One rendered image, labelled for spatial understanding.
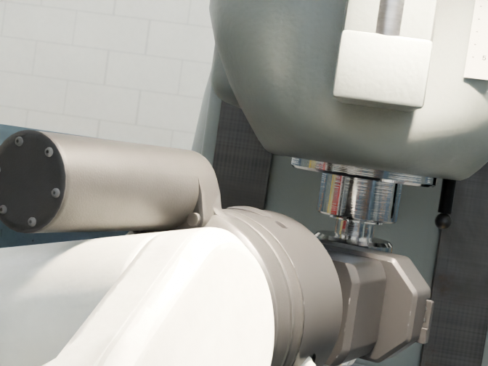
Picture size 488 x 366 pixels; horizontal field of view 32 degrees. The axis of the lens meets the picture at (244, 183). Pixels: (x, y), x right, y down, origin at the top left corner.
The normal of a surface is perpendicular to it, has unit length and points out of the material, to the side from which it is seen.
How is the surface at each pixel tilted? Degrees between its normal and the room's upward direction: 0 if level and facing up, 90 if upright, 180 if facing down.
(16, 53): 90
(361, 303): 90
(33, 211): 89
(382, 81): 90
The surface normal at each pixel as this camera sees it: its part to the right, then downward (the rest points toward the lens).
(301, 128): -0.55, 0.54
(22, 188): -0.49, -0.04
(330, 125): -0.26, 0.43
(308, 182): -0.13, 0.04
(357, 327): 0.86, 0.15
